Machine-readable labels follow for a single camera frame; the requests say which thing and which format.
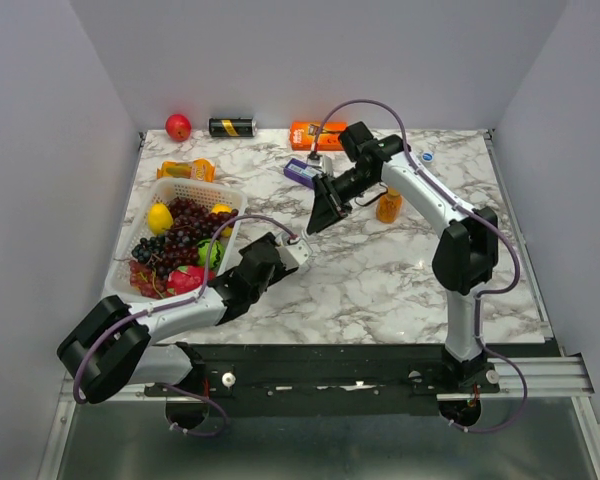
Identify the aluminium mounting rail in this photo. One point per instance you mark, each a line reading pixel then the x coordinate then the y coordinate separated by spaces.
pixel 530 377

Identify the black gold can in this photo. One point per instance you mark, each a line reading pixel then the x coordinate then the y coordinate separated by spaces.
pixel 232 127

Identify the blue white bottle cap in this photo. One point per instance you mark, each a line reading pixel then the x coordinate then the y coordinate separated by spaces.
pixel 427 157

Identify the dark red grapes bunch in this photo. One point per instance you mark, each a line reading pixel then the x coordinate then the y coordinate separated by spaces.
pixel 191 224

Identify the white plastic basket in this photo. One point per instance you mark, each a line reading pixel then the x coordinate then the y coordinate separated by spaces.
pixel 162 191

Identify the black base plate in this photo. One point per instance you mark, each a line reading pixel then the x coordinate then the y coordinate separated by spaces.
pixel 289 363

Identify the orange razor box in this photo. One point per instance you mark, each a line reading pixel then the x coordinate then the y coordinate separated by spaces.
pixel 302 136

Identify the red apple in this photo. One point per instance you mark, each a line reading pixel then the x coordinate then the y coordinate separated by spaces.
pixel 178 127

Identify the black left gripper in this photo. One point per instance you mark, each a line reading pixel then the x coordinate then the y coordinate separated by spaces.
pixel 280 271

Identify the orange snack bag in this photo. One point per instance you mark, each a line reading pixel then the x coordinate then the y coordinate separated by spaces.
pixel 199 169

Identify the large clear plastic bottle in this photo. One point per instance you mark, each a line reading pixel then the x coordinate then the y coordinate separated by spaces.
pixel 432 168

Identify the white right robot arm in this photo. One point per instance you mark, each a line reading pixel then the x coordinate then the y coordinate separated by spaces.
pixel 467 244

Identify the pink dragon fruit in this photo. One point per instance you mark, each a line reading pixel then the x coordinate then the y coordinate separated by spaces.
pixel 184 279

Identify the yellow lemon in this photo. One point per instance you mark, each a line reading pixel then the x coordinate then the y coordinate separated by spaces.
pixel 220 214
pixel 159 219

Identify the orange juice bottle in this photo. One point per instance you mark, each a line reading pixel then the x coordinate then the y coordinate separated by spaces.
pixel 389 206

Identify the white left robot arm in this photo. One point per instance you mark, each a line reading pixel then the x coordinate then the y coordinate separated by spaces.
pixel 170 315

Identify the dark blue grapes bunch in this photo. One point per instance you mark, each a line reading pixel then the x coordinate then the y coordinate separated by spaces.
pixel 149 251

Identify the purple toothpaste box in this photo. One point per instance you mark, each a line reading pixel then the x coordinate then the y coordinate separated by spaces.
pixel 300 172

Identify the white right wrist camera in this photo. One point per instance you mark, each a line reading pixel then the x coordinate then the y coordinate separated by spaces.
pixel 320 162

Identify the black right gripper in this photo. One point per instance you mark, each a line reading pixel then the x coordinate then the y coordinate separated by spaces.
pixel 323 213

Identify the light red grapes bunch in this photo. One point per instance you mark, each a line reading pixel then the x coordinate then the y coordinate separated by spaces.
pixel 145 281

